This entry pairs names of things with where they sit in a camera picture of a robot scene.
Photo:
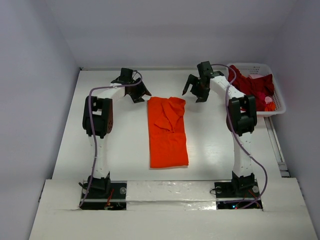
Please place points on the orange t-shirt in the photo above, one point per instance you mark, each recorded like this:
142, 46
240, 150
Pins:
166, 130

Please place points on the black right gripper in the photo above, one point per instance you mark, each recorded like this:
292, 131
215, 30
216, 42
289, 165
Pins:
198, 87

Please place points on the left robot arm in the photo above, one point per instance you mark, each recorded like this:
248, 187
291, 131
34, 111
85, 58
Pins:
98, 120

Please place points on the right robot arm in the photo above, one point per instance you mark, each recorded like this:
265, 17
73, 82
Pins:
241, 120

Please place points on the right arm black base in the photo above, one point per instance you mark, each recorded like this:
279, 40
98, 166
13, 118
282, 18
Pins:
227, 198

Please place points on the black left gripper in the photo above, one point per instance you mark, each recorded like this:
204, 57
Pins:
141, 91

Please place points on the white plastic laundry basket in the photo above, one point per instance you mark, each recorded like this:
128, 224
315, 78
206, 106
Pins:
261, 69

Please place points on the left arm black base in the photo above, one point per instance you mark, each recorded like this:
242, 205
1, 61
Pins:
115, 200

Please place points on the dark red t-shirt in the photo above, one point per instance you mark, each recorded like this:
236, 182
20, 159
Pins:
254, 87

